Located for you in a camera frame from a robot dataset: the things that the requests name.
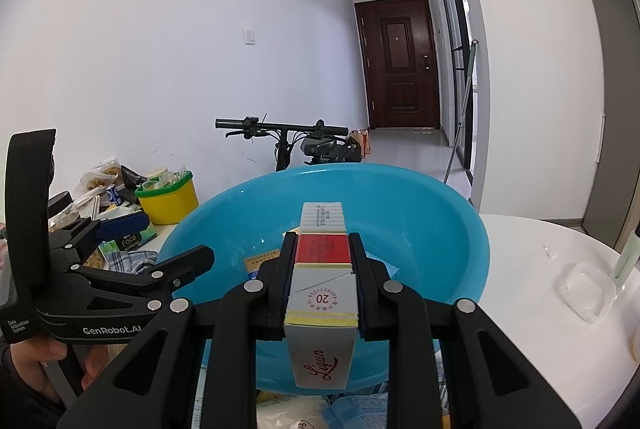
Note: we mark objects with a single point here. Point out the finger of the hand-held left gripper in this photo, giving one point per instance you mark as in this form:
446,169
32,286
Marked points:
122,225
175,266

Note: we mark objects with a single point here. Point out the black bicycle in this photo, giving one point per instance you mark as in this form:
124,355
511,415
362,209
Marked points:
300,144

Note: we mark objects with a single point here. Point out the clear plastic container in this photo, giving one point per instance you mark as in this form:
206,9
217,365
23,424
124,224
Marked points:
587,291

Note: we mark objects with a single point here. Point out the grey refrigerator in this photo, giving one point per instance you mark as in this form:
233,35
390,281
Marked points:
612,109

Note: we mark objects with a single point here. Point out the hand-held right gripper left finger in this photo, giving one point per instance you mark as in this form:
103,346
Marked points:
285,270

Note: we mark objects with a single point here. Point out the white plastic packet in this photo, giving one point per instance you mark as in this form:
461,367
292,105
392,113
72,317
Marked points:
292,414

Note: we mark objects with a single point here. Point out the blue plaid shirt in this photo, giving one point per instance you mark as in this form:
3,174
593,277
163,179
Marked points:
127,261

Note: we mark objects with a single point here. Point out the black framed glass door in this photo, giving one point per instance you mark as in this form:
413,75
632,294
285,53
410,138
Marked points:
457,59

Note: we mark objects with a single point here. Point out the black snack bag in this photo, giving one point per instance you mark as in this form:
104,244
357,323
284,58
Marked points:
132,183

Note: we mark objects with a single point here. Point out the orange bag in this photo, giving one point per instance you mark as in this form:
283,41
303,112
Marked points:
362,143

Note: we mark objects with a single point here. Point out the white light switch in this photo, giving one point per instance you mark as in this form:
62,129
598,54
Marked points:
249,36

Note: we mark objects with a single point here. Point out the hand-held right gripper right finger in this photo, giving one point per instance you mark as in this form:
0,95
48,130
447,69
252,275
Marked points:
362,270

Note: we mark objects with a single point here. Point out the light blue tissue packet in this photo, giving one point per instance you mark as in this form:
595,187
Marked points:
357,411

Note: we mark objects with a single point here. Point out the metal drying rack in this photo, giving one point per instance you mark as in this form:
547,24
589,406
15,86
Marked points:
462,119

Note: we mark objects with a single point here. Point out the dark brown door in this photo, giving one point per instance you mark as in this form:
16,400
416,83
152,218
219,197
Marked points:
400,64

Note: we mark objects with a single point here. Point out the yellow container with green rim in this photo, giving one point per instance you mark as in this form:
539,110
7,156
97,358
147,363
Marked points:
167,201

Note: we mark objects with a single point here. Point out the clear snack bag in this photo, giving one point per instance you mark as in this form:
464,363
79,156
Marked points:
100,176

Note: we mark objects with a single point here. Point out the silver red carton box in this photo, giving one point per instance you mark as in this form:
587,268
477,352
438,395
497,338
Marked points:
322,299

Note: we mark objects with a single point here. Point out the person's left hand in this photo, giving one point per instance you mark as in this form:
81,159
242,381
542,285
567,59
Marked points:
35,351

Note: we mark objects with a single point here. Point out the blue plastic basin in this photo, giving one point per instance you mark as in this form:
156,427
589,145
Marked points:
420,234

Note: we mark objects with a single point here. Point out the green tissue pack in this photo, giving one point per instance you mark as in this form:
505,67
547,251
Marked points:
131,240

